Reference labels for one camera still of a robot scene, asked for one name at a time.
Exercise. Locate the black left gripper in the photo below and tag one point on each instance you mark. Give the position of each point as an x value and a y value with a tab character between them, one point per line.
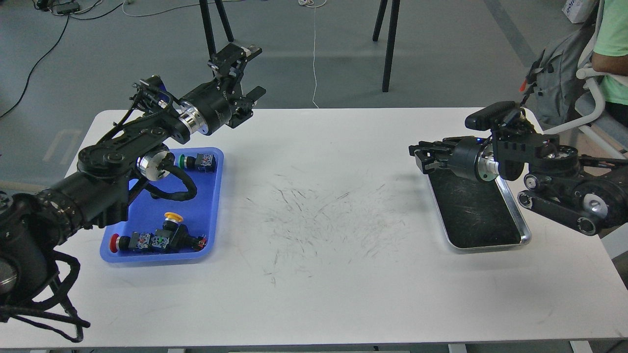
207	108

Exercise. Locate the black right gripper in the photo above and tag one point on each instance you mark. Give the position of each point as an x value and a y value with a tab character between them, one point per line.
470	157

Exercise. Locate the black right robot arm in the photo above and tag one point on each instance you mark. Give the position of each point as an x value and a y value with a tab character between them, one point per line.
579	191

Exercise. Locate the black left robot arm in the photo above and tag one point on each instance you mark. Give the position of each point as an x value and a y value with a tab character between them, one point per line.
130	158

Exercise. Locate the silver metal tray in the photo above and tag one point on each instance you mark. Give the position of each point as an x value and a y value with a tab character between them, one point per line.
477	216

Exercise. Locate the blue plastic tray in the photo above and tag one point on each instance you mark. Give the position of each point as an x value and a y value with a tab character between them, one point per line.
147	214

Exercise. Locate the grey backpack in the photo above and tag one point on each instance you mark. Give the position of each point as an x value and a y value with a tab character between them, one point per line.
550	87

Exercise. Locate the black right table leg pair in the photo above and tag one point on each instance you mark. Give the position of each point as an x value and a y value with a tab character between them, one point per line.
390	42

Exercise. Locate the person in green shirt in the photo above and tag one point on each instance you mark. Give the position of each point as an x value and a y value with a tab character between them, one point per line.
611	56

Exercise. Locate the white box on floor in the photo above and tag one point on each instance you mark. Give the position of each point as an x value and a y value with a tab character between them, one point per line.
577	11

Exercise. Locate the green push button switch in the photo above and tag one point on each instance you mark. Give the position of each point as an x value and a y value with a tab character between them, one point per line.
201	162

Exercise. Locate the yellow push button switch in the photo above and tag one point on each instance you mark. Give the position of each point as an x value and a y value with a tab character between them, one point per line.
171	223

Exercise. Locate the red push button switch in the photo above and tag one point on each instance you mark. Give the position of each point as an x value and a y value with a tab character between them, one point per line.
154	243

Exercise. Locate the white chair frame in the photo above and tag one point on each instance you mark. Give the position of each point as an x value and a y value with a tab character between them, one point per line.
594	121

